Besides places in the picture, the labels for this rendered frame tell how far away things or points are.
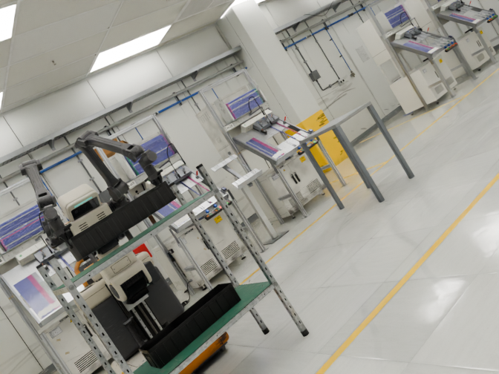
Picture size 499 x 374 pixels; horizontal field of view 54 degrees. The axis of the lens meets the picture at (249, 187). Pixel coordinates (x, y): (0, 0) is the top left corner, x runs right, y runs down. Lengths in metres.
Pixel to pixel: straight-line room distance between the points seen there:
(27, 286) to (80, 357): 0.78
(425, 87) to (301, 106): 1.99
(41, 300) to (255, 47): 5.04
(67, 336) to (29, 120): 3.10
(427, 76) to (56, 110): 5.55
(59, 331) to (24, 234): 0.95
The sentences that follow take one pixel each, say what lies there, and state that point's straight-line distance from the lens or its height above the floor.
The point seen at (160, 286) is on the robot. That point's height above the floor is 0.55.
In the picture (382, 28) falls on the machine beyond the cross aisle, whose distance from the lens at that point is 8.59.
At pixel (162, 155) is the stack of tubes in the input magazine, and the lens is 5.46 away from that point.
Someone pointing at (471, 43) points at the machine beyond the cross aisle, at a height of 0.47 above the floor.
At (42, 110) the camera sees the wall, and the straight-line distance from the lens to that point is 6.95.
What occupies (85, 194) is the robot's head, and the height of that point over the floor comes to 1.32.
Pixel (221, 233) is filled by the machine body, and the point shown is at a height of 0.38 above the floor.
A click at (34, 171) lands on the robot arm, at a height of 1.52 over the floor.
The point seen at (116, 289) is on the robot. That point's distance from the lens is 3.11.
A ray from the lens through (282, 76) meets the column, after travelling 7.97.
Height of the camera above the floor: 1.06
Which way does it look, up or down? 4 degrees down
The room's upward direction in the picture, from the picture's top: 32 degrees counter-clockwise
